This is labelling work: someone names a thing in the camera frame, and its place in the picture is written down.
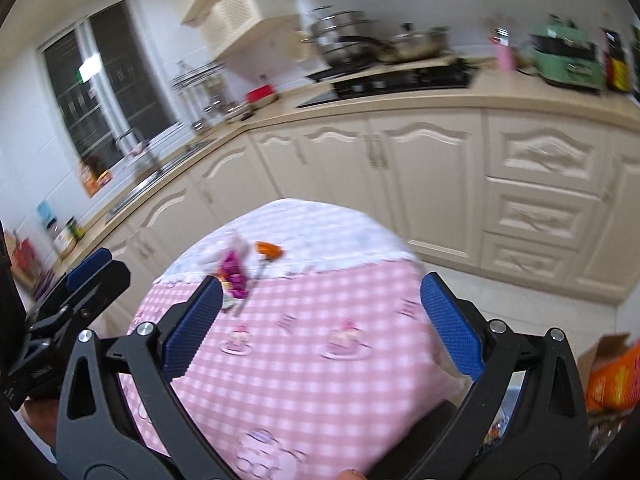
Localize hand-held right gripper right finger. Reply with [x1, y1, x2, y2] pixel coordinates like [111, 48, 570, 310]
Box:
[365, 271, 591, 480]

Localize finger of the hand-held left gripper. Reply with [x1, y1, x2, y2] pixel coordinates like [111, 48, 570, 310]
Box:
[32, 247, 132, 328]

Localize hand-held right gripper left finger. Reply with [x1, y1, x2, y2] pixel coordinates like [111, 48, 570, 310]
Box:
[55, 275, 238, 480]

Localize person's left forearm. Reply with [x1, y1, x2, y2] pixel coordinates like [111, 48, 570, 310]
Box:
[20, 397, 58, 461]

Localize glass jar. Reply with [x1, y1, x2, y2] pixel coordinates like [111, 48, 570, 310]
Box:
[52, 220, 79, 257]

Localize purple wrapper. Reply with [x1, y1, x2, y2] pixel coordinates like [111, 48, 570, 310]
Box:
[217, 250, 249, 301]

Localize orange box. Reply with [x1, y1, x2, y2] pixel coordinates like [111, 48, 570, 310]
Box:
[80, 157, 114, 197]

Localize clear plastic wrapper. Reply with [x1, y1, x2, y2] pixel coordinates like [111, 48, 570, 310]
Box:
[226, 230, 252, 261]

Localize orange wrapper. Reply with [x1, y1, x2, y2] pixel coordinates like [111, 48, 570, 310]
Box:
[255, 241, 285, 262]

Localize steel sink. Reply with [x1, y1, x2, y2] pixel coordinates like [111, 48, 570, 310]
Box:
[105, 140, 216, 221]

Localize pink checkered tablecloth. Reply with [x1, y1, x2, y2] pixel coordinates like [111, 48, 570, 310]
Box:
[120, 199, 461, 480]

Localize chrome faucet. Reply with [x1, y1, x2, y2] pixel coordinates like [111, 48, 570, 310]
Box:
[116, 128, 162, 172]

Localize cream kitchen cabinets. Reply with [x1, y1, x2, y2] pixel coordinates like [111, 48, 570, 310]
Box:
[85, 107, 640, 306]

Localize brown cardboard box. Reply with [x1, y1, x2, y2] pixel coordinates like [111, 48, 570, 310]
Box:
[577, 332, 633, 411]

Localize large orange bag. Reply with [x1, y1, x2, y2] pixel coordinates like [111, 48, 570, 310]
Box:
[585, 344, 640, 412]

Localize kitchen window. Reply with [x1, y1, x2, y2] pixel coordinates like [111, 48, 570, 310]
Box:
[37, 0, 177, 161]

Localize metal dish rack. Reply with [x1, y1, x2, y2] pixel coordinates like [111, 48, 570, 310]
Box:
[172, 60, 236, 131]

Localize beige kitchen countertop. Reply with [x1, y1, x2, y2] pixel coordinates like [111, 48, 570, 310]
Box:
[65, 57, 640, 241]

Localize red container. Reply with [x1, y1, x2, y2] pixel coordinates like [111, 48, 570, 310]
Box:
[245, 85, 279, 109]

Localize black gas stove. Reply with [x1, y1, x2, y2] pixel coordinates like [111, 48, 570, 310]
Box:
[295, 67, 476, 109]

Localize pink cup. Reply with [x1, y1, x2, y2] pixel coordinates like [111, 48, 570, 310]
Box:
[492, 30, 517, 72]

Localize steel wok with lid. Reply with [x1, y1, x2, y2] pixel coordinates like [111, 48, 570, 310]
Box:
[382, 24, 453, 61]

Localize green kitchen appliance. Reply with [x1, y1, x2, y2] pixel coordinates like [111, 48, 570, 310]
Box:
[527, 15, 606, 93]

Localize dark bottle yellow label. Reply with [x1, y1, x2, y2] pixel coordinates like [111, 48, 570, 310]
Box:
[600, 27, 632, 93]

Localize stacked steel pot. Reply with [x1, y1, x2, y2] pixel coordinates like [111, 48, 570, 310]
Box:
[306, 7, 381, 67]

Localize cream wall cabinet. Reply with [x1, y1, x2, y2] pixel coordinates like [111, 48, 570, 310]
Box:
[180, 0, 301, 61]

